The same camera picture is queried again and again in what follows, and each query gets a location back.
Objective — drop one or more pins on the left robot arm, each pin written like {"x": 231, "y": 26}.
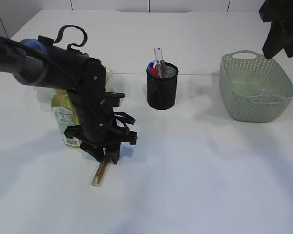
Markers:
{"x": 40, "y": 63}

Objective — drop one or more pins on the silver glitter pen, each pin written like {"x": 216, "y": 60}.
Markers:
{"x": 162, "y": 69}

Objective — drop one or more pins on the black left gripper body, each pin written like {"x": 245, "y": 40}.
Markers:
{"x": 100, "y": 126}

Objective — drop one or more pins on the gold glitter pen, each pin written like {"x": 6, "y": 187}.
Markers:
{"x": 101, "y": 169}

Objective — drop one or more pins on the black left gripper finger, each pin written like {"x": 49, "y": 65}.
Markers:
{"x": 113, "y": 153}
{"x": 96, "y": 153}

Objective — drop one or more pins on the blue scissors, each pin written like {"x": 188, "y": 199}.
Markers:
{"x": 149, "y": 65}

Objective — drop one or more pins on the purple grape bunch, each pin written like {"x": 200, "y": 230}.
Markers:
{"x": 81, "y": 52}

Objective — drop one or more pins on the red glitter pen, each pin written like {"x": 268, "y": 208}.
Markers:
{"x": 154, "y": 72}

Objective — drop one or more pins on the pink scissors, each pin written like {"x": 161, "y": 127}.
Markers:
{"x": 156, "y": 65}

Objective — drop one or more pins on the yellow tea bottle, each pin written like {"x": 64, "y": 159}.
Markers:
{"x": 65, "y": 116}

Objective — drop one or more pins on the black mesh pen holder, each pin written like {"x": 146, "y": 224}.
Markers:
{"x": 161, "y": 92}

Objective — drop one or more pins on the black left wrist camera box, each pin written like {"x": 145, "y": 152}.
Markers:
{"x": 113, "y": 99}

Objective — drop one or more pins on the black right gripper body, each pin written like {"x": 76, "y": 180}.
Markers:
{"x": 275, "y": 10}

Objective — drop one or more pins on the clear plastic ruler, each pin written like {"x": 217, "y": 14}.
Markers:
{"x": 159, "y": 55}

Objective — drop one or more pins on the light green woven basket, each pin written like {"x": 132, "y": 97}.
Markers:
{"x": 255, "y": 89}

